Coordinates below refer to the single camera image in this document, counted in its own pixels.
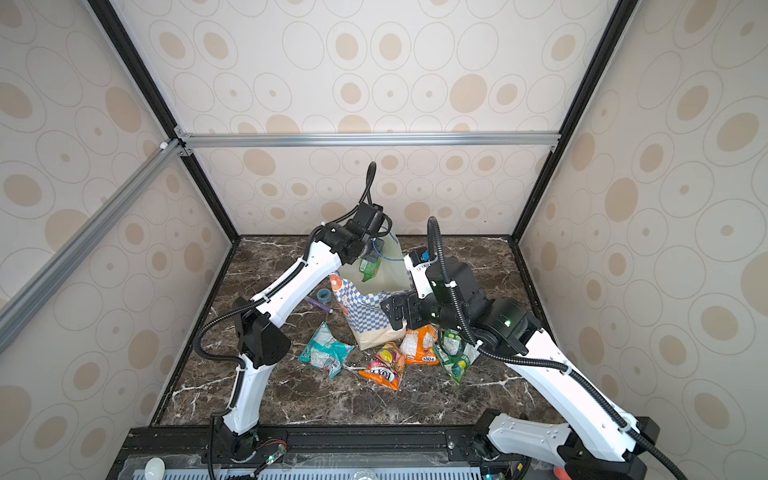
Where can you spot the purple marker pen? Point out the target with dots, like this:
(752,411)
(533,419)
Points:
(318,304)

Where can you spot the black corner frame post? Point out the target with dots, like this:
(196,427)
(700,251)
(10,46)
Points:
(107,17)
(604,51)

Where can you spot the green corn chips packet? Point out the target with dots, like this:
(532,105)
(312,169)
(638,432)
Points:
(369,267)

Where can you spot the orange snack packet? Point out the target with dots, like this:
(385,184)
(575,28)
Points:
(418,346)

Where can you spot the aluminium rail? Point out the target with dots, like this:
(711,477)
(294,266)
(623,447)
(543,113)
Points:
(359,140)
(21,309)

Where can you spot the aluminium rail back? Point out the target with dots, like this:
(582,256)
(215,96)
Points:
(359,140)

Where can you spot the white round knob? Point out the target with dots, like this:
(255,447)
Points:
(154,469)

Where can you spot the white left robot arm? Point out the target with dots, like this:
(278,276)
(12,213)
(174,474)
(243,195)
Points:
(261,343)

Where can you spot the red yellow snack packet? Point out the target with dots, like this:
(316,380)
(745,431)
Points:
(387,368)

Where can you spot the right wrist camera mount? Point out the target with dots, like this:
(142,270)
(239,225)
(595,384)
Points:
(417,262)

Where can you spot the black corner frame post right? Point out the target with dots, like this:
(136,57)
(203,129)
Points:
(604,51)

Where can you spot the blue checkered paper bag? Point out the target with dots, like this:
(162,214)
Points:
(360,300)

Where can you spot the teal snack packet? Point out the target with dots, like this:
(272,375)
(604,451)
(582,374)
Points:
(325,352)

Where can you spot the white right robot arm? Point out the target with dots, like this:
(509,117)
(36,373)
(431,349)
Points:
(597,439)

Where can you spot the aluminium rail left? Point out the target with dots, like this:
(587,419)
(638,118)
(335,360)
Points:
(21,309)

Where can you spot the blue tape roll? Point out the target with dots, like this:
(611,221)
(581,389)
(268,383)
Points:
(324,296)

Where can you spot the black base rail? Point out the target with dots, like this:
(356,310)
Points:
(325,452)

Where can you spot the green snack packet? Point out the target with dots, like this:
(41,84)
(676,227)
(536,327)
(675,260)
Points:
(454,354)

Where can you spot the black corner frame post left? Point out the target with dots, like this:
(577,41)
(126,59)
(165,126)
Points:
(107,17)

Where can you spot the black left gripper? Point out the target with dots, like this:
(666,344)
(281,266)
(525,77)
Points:
(379,244)

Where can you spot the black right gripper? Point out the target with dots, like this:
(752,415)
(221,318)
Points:
(398,309)

